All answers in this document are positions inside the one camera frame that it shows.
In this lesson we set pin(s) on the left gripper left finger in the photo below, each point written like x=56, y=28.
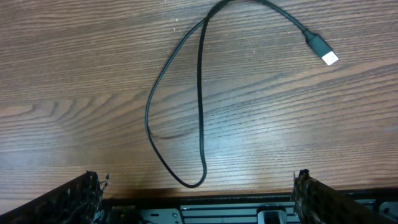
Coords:
x=77, y=201

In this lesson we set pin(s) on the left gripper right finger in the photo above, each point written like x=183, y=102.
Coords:
x=316, y=202

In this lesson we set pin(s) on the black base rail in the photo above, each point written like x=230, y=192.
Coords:
x=254, y=208

